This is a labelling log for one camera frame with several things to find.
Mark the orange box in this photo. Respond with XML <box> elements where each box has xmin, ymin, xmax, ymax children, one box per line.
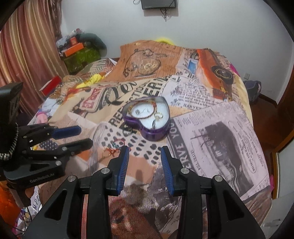
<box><xmin>62</xmin><ymin>43</ymin><xmax>84</xmax><ymax>57</ymax></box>

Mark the striped brown curtain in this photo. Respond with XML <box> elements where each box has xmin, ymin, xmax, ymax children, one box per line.
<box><xmin>1</xmin><ymin>1</ymin><xmax>68</xmax><ymax>115</ymax></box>

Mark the newspaper print bed blanket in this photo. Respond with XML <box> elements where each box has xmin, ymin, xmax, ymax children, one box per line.
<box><xmin>28</xmin><ymin>39</ymin><xmax>273</xmax><ymax>239</ymax></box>

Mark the wall-mounted black television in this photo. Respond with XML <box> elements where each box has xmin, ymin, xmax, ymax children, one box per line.
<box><xmin>141</xmin><ymin>0</ymin><xmax>177</xmax><ymax>10</ymax></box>

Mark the red cord beaded bracelet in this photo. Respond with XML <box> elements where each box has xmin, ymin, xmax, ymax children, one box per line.
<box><xmin>102</xmin><ymin>137</ymin><xmax>127</xmax><ymax>159</ymax></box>

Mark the red flat box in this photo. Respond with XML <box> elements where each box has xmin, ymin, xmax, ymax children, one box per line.
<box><xmin>39</xmin><ymin>76</ymin><xmax>62</xmax><ymax>97</ymax></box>

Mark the green patterned box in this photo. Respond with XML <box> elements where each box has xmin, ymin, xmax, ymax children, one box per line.
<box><xmin>63</xmin><ymin>47</ymin><xmax>101</xmax><ymax>74</ymax></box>

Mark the red gold braided bracelet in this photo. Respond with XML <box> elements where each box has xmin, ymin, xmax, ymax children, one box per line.
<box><xmin>126</xmin><ymin>97</ymin><xmax>159</xmax><ymax>119</ymax></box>

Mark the yellow cloth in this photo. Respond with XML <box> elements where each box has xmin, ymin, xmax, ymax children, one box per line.
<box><xmin>75</xmin><ymin>72</ymin><xmax>106</xmax><ymax>89</ymax></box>

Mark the purple heart-shaped jewelry tin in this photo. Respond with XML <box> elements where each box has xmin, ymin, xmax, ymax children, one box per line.
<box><xmin>122</xmin><ymin>96</ymin><xmax>170</xmax><ymax>141</ymax></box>

